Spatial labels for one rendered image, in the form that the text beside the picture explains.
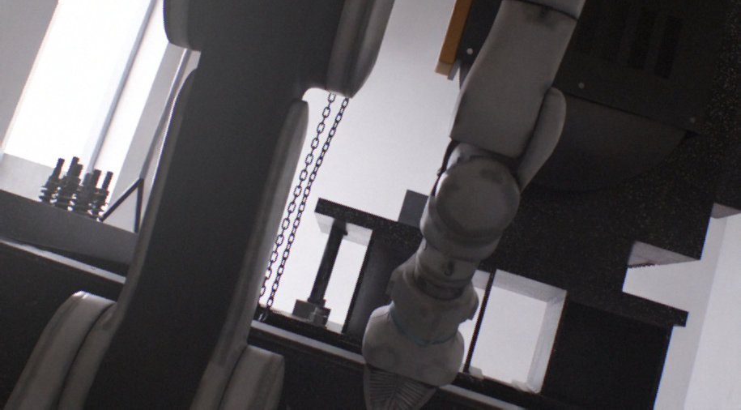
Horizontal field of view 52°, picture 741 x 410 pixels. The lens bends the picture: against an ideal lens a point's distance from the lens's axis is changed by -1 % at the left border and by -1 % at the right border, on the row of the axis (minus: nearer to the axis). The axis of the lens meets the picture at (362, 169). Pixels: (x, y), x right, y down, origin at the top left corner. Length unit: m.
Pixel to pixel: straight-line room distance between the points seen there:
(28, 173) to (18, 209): 7.52
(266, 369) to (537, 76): 0.37
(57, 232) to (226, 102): 0.86
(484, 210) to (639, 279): 3.29
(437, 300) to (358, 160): 3.26
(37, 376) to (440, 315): 0.37
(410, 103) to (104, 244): 2.57
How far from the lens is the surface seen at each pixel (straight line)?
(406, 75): 4.07
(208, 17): 0.74
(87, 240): 1.64
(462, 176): 0.63
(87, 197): 1.69
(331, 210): 1.46
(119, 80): 3.94
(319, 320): 1.45
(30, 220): 1.46
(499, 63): 0.61
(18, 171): 9.01
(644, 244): 1.58
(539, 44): 0.62
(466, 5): 1.45
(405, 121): 4.00
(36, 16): 3.08
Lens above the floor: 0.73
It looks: 10 degrees up
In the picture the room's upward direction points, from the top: 17 degrees clockwise
